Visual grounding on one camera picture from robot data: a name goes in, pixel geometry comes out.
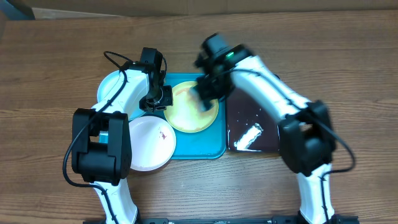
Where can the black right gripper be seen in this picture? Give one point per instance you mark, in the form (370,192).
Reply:
(208,93)

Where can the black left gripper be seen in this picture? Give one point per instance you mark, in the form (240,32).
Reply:
(168,101)

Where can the yellow plate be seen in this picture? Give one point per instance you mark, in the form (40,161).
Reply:
(185,114)

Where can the green sponge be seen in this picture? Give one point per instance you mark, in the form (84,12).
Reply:
(203,105)

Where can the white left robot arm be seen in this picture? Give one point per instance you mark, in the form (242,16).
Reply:
(114,135)

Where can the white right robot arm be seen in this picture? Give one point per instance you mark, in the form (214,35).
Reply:
(307,140)

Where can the teal plastic tray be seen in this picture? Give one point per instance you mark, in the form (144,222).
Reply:
(207,144)

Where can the black water tray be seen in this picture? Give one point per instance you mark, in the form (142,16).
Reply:
(249,127)

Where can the light blue plate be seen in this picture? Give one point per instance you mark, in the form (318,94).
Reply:
(106,85)

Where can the brown cardboard backboard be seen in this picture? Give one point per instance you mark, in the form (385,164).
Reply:
(202,7)

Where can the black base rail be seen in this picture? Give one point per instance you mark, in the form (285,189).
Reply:
(336,219)

